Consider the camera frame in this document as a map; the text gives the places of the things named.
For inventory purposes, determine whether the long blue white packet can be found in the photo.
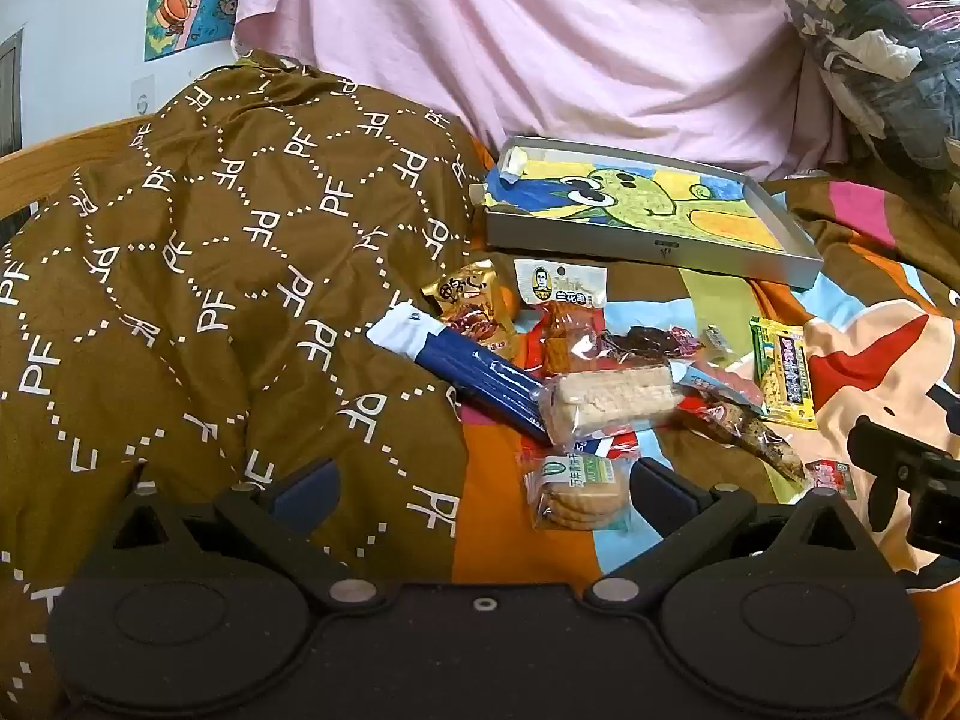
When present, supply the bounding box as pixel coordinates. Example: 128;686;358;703
369;304;552;445

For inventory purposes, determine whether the cartoon wall poster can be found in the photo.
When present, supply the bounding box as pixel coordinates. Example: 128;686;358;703
142;0;241;61

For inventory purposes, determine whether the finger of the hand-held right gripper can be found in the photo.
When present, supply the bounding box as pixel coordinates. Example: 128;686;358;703
847;416;960;556

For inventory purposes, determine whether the clear rice cracker packet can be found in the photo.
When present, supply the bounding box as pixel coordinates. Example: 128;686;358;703
541;360;676;445

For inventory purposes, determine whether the pink bed sheet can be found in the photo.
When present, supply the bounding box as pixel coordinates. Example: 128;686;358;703
232;0;848;181

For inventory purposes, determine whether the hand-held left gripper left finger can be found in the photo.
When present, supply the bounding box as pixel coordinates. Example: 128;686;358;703
90;457;383;608

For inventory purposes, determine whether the dark wall frame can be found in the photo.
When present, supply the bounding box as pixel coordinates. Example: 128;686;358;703
0;28;25;158

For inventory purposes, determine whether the dark red meat snack packet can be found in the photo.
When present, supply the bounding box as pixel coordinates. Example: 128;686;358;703
604;325;706;362

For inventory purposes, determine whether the cartoon crayon drawing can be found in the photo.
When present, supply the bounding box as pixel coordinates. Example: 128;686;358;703
480;142;788;252

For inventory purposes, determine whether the light blue snack packet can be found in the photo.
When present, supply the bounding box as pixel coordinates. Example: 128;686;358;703
671;360;762;413

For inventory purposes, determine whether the long dark brown snack packet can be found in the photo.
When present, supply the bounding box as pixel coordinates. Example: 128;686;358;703
679;401;809;482

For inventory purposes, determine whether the round biscuit packet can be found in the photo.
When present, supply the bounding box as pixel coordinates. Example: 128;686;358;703
521;454;631;532

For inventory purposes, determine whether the grey shallow box tray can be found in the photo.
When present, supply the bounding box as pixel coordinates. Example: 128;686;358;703
471;135;824;292

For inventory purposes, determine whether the colourful cartoon bed sheet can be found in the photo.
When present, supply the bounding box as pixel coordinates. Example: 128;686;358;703
450;172;960;720

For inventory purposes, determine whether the brown patterned blanket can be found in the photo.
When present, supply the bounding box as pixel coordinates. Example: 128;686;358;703
0;49;500;720

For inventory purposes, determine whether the red white tofu snack packet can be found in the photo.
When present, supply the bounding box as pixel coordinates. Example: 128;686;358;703
514;257;610;377

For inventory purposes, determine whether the wooden bed frame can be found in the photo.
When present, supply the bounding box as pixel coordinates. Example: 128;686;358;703
0;116;151;222

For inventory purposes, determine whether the yellow green snack packet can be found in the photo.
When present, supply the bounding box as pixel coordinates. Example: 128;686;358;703
748;315;818;430

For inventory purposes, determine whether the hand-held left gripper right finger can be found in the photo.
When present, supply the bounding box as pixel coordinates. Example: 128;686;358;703
585;457;890;608

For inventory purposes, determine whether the gold snack packet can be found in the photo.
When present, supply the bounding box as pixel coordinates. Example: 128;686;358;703
421;259;518;361

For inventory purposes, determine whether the clear bag of checkered cloth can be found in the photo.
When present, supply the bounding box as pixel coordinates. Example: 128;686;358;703
784;0;960;188

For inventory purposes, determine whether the small red packet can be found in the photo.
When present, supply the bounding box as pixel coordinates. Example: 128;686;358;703
806;459;857;500

